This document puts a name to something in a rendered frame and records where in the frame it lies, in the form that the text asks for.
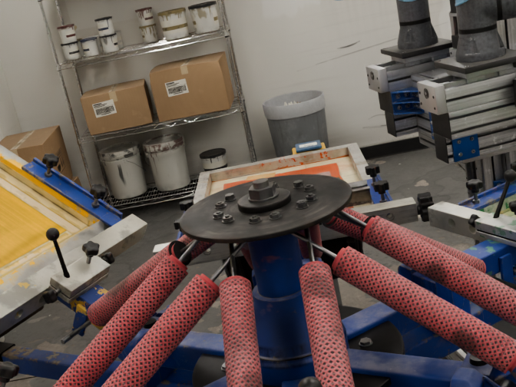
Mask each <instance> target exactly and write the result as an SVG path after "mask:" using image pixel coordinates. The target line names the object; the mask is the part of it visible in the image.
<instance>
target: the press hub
mask: <svg viewBox="0 0 516 387"><path fill-rule="evenodd" d="M351 199H352V188H351V187H350V185H349V184H348V183H347V182H345V181H344V180H342V179H339V178H338V177H332V176H327V175H321V174H292V175H284V176H278V177H268V178H260V179H257V180H254V181H250V182H247V183H244V184H239V185H236V186H233V187H229V188H227V189H225V190H221V191H219V192H216V193H214V194H211V195H210V196H208V197H205V198H203V199H202V200H200V201H198V202H197V203H195V204H194V205H193V206H191V207H190V208H189V209H187V210H186V211H185V212H184V214H183V215H182V217H181V218H180V228H181V230H182V232H183V233H184V234H185V235H186V236H188V237H189V238H192V239H194V240H199V241H203V242H207V243H245V242H248V247H249V250H250V256H251V260H252V264H253V271H254V274H255V278H256V286H255V287H254V288H253V292H252V294H253V301H254V302H253V306H254V313H255V320H256V333H257V340H258V347H259V354H260V367H261V374H262V380H263V387H282V382H283V381H291V380H297V379H304V378H305V377H308V376H315V377H316V375H315V370H314V365H313V357H312V352H311V347H310V342H309V333H308V329H307V324H306V315H305V310H304V305H303V297H302V292H301V287H300V282H299V270H300V268H301V267H303V262H302V257H301V253H300V249H299V242H298V238H297V237H295V236H293V235H292V234H291V233H295V232H298V231H301V230H304V229H307V228H309V227H313V226H315V225H316V224H319V223H321V222H323V221H325V220H328V219H329V218H331V217H333V216H335V215H336V214H337V213H339V212H340V211H342V210H343V209H344V208H345V207H346V206H347V205H348V204H349V202H350V200H351ZM338 306H339V313H340V317H341V320H342V319H345V318H347V317H349V316H351V315H353V314H355V313H357V312H359V311H361V310H363V309H360V308H356V307H352V306H340V305H338ZM342 328H343V332H344V336H345V340H346V347H347V350H348V349H359V350H366V351H373V352H387V353H394V354H401V355H405V345H404V341H403V338H402V335H401V333H400V332H399V331H398V329H397V328H396V327H395V326H394V325H393V324H392V323H391V322H390V321H386V322H384V323H382V324H380V325H378V326H376V327H374V328H372V329H370V330H368V331H366V332H364V333H362V334H360V335H358V336H356V337H354V338H352V339H350V340H348V337H347V333H346V328H345V325H344V324H343V322H342ZM224 376H226V366H225V356H217V355H211V354H205V353H203V354H202V355H201V356H200V358H199V359H198V361H197V363H196V365H195V367H194V370H193V378H192V382H193V387H204V386H205V385H208V384H210V383H211V382H214V381H216V380H218V379H221V378H223V377H224ZM352 377H353V381H354V385H355V387H389V386H390V385H391V384H392V383H391V379H390V378H389V377H383V376H377V375H366V374H359V373H353V372H352Z"/></svg>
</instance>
